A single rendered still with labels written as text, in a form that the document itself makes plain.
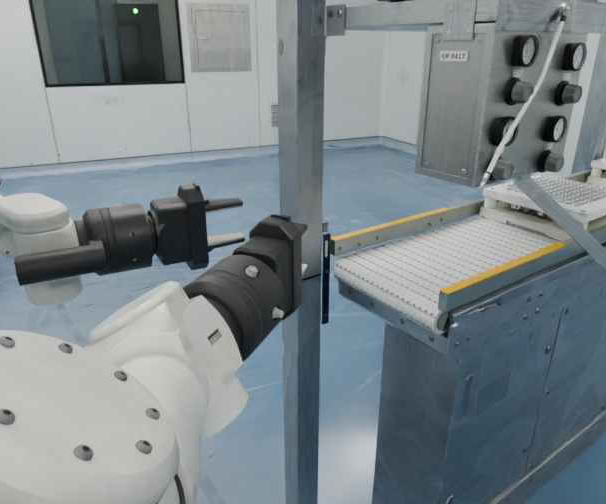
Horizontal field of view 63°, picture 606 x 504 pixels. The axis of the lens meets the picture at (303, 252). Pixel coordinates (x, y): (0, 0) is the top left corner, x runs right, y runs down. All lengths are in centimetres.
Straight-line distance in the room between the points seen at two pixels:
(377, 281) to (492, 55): 42
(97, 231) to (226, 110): 537
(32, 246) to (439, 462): 88
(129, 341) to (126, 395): 16
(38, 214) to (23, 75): 508
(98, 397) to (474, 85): 59
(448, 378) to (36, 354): 91
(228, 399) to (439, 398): 71
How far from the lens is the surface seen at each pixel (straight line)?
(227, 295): 44
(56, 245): 66
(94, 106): 574
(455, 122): 70
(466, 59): 69
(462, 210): 122
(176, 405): 27
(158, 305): 35
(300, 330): 101
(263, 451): 175
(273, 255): 50
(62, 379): 17
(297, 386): 108
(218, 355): 41
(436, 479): 119
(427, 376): 107
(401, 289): 86
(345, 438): 180
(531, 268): 97
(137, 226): 66
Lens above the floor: 123
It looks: 23 degrees down
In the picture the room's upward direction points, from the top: straight up
